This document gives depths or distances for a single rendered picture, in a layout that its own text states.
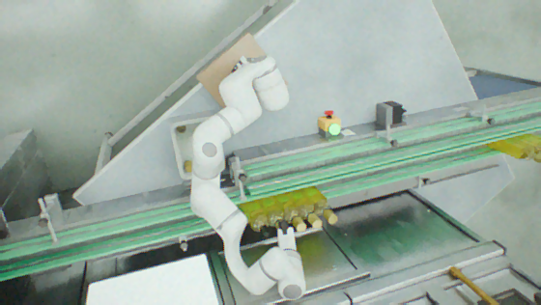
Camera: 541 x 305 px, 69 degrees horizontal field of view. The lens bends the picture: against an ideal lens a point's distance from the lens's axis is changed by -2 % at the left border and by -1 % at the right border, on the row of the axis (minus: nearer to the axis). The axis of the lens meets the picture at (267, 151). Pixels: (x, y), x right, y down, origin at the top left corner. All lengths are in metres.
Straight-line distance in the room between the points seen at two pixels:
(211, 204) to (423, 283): 0.72
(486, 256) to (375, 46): 0.89
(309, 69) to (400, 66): 0.42
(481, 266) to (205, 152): 0.96
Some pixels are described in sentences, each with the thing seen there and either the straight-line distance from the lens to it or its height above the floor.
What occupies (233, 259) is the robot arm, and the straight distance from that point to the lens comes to 1.10.
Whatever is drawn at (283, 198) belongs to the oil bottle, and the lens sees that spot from 1.46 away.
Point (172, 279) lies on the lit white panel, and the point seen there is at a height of 1.08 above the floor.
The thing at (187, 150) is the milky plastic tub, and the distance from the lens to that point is 1.54.
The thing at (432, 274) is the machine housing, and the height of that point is 1.39.
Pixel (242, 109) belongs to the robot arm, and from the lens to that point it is 1.16.
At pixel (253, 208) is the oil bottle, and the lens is 1.42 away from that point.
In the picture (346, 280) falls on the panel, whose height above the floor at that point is 1.32.
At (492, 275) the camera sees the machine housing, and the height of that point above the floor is 1.44.
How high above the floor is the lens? 2.21
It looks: 63 degrees down
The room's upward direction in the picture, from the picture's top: 139 degrees clockwise
